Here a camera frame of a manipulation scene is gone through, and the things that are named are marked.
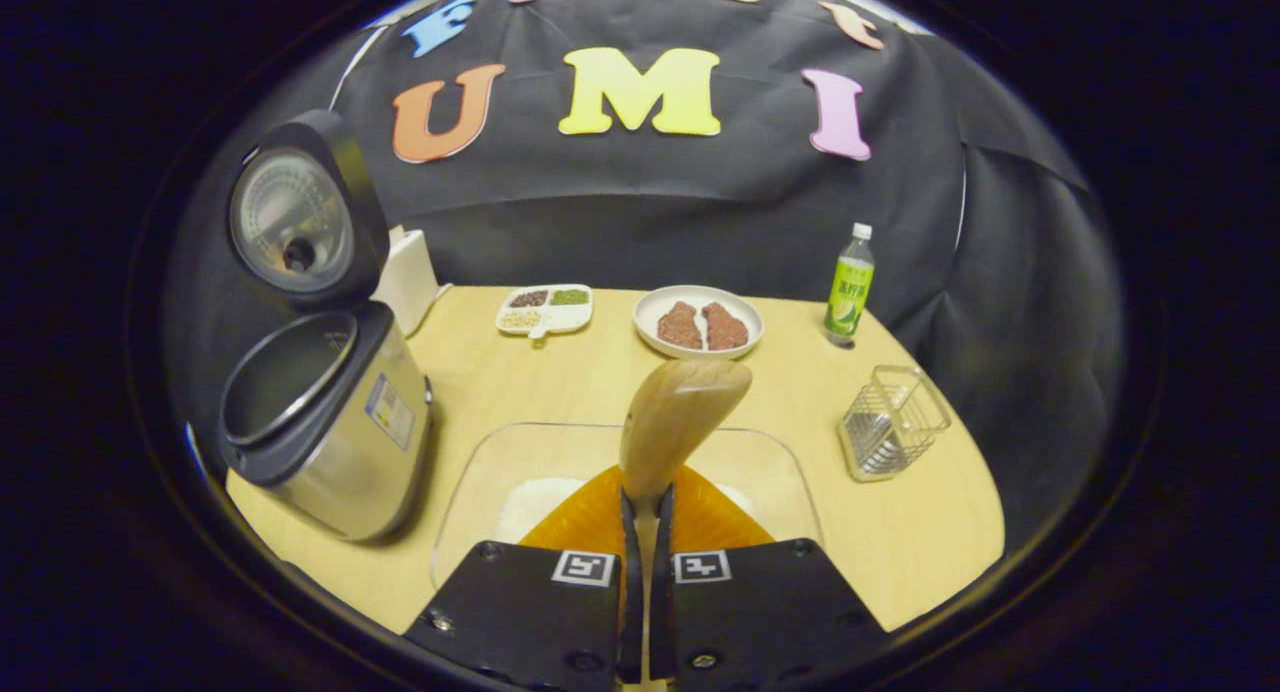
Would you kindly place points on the white divided bean dish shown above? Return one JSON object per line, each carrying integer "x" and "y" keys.
{"x": 545, "y": 307}

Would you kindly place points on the brown meat piece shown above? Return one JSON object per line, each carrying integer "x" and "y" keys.
{"x": 725, "y": 327}
{"x": 680, "y": 325}

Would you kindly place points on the green drink bottle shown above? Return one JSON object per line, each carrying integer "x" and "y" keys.
{"x": 850, "y": 292}

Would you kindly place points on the clear chopstick holder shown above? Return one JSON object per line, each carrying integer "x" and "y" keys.
{"x": 890, "y": 427}

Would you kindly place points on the clear rice container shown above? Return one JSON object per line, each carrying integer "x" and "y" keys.
{"x": 500, "y": 472}

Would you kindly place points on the white round plate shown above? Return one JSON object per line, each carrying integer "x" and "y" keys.
{"x": 648, "y": 327}

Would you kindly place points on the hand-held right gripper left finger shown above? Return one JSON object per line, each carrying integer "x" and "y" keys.
{"x": 630, "y": 592}

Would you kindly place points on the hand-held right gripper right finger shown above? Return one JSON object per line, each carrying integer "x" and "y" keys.
{"x": 662, "y": 592}

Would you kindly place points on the wooden spoon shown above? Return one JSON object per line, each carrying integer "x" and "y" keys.
{"x": 680, "y": 412}

